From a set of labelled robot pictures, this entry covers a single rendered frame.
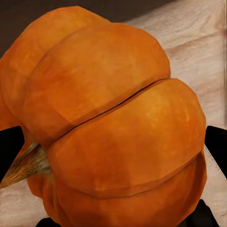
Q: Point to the pumpkin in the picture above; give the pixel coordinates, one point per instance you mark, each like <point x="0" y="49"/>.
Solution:
<point x="111" y="140"/>

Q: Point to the cabinet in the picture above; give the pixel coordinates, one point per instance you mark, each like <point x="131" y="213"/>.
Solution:
<point x="16" y="15"/>

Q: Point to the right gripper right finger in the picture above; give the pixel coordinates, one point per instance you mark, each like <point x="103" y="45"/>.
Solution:
<point x="216" y="142"/>

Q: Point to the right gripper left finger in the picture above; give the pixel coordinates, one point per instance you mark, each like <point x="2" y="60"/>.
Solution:
<point x="11" y="142"/>

